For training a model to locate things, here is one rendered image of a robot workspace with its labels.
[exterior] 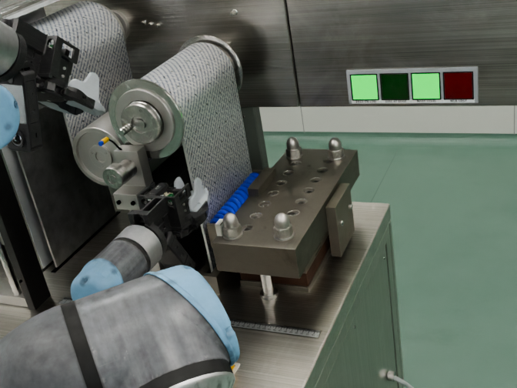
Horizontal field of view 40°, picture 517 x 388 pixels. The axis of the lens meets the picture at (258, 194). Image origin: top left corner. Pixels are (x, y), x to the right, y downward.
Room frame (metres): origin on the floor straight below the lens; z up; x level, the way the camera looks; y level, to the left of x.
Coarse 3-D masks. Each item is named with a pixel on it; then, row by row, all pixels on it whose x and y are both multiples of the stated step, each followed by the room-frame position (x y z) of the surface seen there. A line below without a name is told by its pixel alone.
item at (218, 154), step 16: (224, 112) 1.29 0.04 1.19; (240, 112) 1.35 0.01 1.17; (208, 128) 1.23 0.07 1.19; (224, 128) 1.28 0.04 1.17; (240, 128) 1.34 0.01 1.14; (192, 144) 1.17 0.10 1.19; (208, 144) 1.22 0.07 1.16; (224, 144) 1.27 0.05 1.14; (240, 144) 1.33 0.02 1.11; (192, 160) 1.16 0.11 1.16; (208, 160) 1.20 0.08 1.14; (224, 160) 1.26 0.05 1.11; (240, 160) 1.31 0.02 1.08; (192, 176) 1.15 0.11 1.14; (208, 176) 1.19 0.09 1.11; (224, 176) 1.24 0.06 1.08; (240, 176) 1.30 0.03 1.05; (208, 192) 1.18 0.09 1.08; (224, 192) 1.23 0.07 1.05; (208, 208) 1.17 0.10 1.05
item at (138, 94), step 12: (132, 96) 1.16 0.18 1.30; (144, 96) 1.15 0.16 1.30; (156, 96) 1.14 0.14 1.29; (120, 108) 1.18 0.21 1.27; (156, 108) 1.14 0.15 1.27; (168, 108) 1.14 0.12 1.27; (120, 120) 1.18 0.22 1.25; (168, 120) 1.14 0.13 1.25; (168, 132) 1.14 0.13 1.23; (132, 144) 1.18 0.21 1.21; (144, 144) 1.16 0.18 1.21; (156, 144) 1.15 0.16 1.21
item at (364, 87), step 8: (352, 80) 1.33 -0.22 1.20; (360, 80) 1.32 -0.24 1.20; (368, 80) 1.31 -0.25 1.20; (352, 88) 1.33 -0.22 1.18; (360, 88) 1.32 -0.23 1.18; (368, 88) 1.31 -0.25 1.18; (376, 88) 1.31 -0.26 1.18; (360, 96) 1.32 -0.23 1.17; (368, 96) 1.31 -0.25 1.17; (376, 96) 1.31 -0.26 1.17
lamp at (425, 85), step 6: (414, 78) 1.27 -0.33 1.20; (420, 78) 1.27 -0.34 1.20; (426, 78) 1.26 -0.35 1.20; (432, 78) 1.26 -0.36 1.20; (438, 78) 1.25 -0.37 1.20; (414, 84) 1.27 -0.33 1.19; (420, 84) 1.27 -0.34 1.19; (426, 84) 1.26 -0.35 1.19; (432, 84) 1.26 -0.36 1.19; (438, 84) 1.25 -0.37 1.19; (414, 90) 1.27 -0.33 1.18; (420, 90) 1.27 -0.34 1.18; (426, 90) 1.26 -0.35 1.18; (432, 90) 1.26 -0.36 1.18; (438, 90) 1.25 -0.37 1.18; (414, 96) 1.27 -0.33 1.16; (420, 96) 1.27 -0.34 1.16; (426, 96) 1.26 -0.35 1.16; (432, 96) 1.26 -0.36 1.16; (438, 96) 1.25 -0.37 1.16
